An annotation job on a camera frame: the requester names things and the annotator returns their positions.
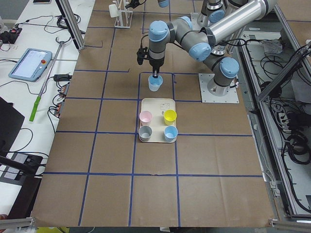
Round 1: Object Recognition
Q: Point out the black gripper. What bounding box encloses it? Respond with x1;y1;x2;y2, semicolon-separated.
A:
125;0;143;9
137;47;165;78

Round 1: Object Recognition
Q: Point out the light blue cup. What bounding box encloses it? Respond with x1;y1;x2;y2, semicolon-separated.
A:
148;75;163;92
164;125;178;142

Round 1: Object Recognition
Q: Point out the pale green white cup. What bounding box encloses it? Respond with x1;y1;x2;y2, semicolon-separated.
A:
109;4;119;18

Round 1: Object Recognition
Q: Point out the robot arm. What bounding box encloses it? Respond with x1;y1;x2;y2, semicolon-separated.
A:
137;0;277;96
125;0;170;9

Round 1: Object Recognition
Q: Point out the yellow plastic cup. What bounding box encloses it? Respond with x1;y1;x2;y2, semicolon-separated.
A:
163;109;177;125

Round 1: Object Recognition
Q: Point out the pink plastic cup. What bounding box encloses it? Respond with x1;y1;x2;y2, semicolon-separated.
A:
139;111;153;126

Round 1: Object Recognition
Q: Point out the grey plastic cup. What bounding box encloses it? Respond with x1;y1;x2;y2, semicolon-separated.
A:
138;125;153;142

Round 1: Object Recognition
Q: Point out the cream plastic tray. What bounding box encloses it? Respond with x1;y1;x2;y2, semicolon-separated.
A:
141;98;176;143

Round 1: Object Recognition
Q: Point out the blue teach pendant tablet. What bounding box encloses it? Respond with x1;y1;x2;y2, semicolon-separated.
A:
8;48;52;82

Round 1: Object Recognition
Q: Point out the reacher grabber tool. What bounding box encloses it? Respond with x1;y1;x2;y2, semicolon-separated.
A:
29;37;71;122

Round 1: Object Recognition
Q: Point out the white wire cup rack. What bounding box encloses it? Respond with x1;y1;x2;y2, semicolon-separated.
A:
112;0;133;29

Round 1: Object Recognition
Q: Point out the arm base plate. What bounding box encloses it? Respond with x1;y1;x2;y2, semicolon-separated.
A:
198;73;239;104
190;13;208;31

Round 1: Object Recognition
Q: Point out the aluminium frame post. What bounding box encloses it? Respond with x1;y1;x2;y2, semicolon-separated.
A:
55;0;85;51

